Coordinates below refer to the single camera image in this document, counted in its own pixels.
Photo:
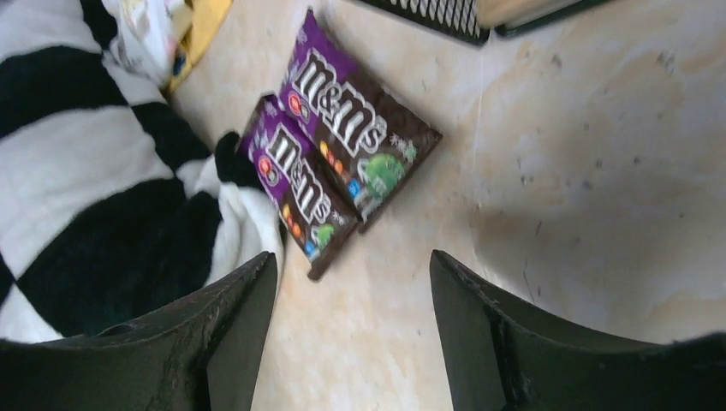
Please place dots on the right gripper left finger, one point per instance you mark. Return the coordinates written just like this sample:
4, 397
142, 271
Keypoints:
201, 352

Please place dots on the black wire mesh shelf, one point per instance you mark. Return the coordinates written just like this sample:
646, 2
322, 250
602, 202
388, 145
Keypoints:
458, 19

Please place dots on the black white checkered cloth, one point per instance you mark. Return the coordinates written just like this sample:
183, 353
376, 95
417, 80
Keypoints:
111, 205

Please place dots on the purple m&m bag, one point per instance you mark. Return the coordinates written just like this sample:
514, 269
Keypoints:
373, 142
296, 178

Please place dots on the animal print white cloth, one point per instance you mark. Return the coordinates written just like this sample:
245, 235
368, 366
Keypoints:
148, 37

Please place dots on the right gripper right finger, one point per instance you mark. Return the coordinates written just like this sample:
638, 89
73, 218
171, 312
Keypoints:
504, 353

